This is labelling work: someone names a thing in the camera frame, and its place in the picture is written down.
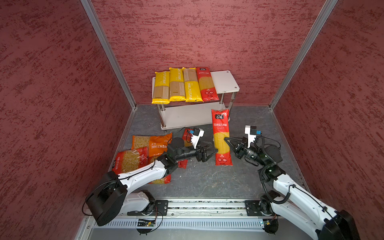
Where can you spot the aluminium rail front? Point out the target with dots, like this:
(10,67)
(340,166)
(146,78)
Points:
(207,207)

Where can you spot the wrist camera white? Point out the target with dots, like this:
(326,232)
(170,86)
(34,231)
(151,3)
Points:
(196,134)
(252,132)

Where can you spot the white two-tier shelf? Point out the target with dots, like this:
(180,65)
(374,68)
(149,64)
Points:
(183,115)

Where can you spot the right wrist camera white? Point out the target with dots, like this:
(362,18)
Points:
(252,132)

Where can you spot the yellow spaghetti bag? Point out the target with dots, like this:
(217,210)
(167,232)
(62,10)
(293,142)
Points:
(177,85)
(192,87)
(161,93)

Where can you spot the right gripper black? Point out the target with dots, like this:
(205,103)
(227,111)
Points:
(238,149)

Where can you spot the red spaghetti bag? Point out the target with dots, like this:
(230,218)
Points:
(187,138)
(220,122)

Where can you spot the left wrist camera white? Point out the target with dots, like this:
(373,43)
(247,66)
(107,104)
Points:
(196,134)

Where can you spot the right corner aluminium post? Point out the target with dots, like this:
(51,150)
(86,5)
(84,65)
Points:
(317,26)

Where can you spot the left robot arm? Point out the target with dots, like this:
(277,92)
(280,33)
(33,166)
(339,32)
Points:
(114,193)

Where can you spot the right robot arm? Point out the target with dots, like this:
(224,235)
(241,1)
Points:
(284,197)

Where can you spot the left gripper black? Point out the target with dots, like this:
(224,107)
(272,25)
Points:
(203,156)

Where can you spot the clear labelled spaghetti bag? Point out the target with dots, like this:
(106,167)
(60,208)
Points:
(206,84)

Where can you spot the red macaroni bag small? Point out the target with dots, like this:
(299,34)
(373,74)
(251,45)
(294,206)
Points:
(130,160)

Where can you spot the red macaroni bag large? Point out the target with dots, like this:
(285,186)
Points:
(165,180)

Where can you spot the corner aluminium post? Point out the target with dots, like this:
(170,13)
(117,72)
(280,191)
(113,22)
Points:
(317,26)
(97,26)

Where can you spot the left corner aluminium post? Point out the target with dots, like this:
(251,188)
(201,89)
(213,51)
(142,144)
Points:
(97,26)

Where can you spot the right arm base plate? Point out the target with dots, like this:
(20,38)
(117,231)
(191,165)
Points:
(258,208)

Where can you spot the orange pastatime macaroni bag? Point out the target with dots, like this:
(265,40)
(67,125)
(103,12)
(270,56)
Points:
(156,145)

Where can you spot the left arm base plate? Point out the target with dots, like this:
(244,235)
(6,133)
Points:
(157,208)

